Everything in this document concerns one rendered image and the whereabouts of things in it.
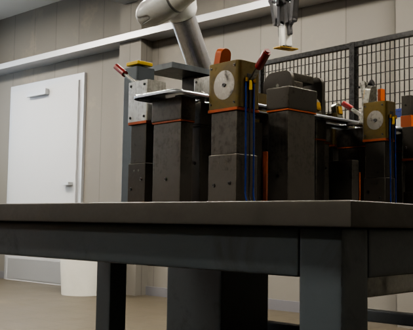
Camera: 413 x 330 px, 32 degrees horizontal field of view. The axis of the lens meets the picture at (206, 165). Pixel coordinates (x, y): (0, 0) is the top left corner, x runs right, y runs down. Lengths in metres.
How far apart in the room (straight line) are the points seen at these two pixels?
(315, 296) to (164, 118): 0.90
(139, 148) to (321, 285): 1.02
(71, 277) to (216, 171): 4.88
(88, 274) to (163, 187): 4.70
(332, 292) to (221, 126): 0.77
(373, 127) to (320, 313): 1.23
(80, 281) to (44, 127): 2.08
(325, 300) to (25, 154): 7.22
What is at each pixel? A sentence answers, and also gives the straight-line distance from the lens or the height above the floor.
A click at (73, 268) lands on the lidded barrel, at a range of 6.59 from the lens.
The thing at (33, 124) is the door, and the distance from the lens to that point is 8.18.
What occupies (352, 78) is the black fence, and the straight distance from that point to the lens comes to 3.62.
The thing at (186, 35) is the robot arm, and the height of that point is 1.40.
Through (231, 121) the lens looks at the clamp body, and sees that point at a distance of 1.78.
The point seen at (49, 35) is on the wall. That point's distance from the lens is 8.24.
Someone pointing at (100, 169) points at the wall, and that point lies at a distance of 7.27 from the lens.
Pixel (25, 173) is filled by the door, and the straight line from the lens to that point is 8.22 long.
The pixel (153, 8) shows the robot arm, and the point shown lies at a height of 1.44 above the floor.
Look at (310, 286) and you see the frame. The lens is 1.16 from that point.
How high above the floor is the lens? 0.66
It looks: 5 degrees up
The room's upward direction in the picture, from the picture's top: 1 degrees clockwise
